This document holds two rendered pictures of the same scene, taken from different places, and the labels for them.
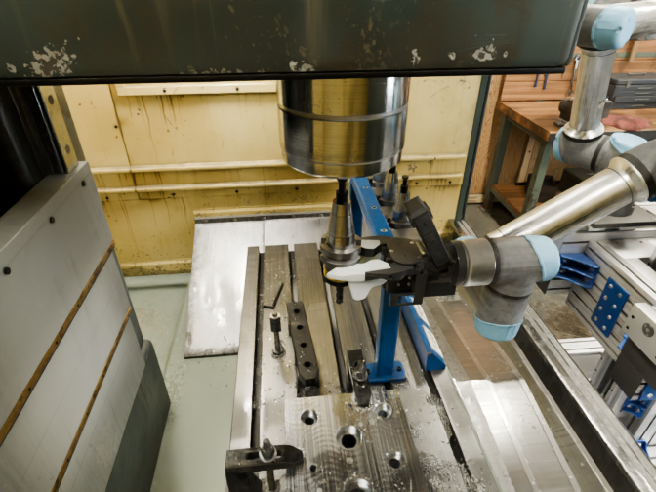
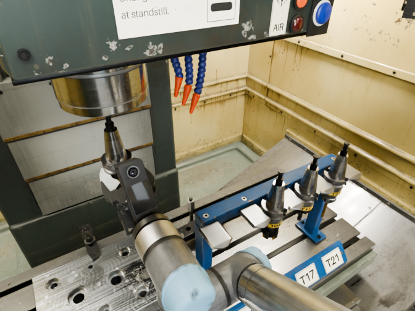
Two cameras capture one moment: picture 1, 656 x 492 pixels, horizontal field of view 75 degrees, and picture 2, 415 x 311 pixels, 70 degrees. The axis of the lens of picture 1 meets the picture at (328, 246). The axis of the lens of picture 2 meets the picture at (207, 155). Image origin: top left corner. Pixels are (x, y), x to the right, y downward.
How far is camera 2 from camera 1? 74 cm
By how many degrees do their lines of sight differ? 53
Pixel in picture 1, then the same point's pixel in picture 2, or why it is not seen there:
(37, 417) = (48, 144)
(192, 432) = not seen: hidden behind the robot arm
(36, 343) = (58, 118)
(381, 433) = (122, 295)
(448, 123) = not seen: outside the picture
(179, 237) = (275, 140)
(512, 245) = (164, 257)
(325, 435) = (113, 265)
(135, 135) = (276, 65)
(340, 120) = not seen: hidden behind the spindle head
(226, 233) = (293, 154)
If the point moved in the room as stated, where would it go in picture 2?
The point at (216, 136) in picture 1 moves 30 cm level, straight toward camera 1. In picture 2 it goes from (317, 86) to (275, 103)
